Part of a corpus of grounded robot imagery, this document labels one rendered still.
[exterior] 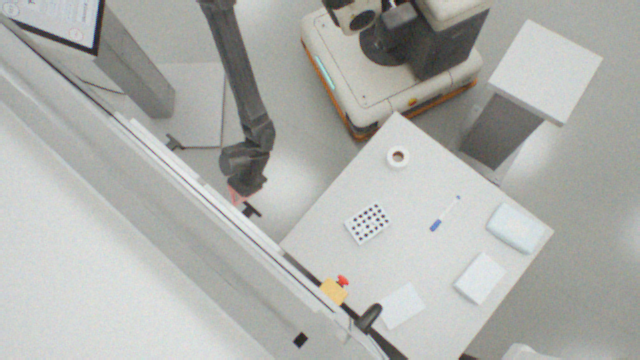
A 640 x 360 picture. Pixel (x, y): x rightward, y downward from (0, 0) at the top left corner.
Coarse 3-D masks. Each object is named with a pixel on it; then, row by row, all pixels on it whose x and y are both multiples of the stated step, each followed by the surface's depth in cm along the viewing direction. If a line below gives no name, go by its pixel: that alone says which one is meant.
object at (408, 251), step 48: (384, 144) 160; (432, 144) 159; (336, 192) 157; (384, 192) 156; (432, 192) 155; (480, 192) 155; (288, 240) 154; (336, 240) 153; (384, 240) 152; (432, 240) 151; (480, 240) 151; (384, 288) 148; (432, 288) 148; (384, 336) 145; (432, 336) 144
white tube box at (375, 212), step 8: (376, 200) 152; (368, 208) 151; (376, 208) 151; (352, 216) 151; (360, 216) 154; (368, 216) 151; (376, 216) 150; (384, 216) 152; (344, 224) 152; (352, 224) 150; (360, 224) 151; (368, 224) 150; (376, 224) 150; (384, 224) 150; (352, 232) 149; (360, 232) 149; (368, 232) 149; (376, 232) 149; (360, 240) 152; (368, 240) 152
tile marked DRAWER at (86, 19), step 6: (78, 0) 149; (84, 0) 150; (90, 0) 151; (78, 6) 148; (84, 6) 150; (90, 6) 151; (78, 12) 148; (84, 12) 149; (90, 12) 151; (78, 18) 148; (84, 18) 149; (90, 18) 151; (84, 24) 149; (90, 24) 150
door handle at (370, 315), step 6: (372, 306) 73; (378, 306) 73; (366, 312) 87; (372, 312) 72; (378, 312) 72; (360, 318) 88; (366, 318) 72; (372, 318) 71; (354, 324) 71; (360, 324) 71; (366, 324) 71; (360, 330) 71; (366, 330) 71
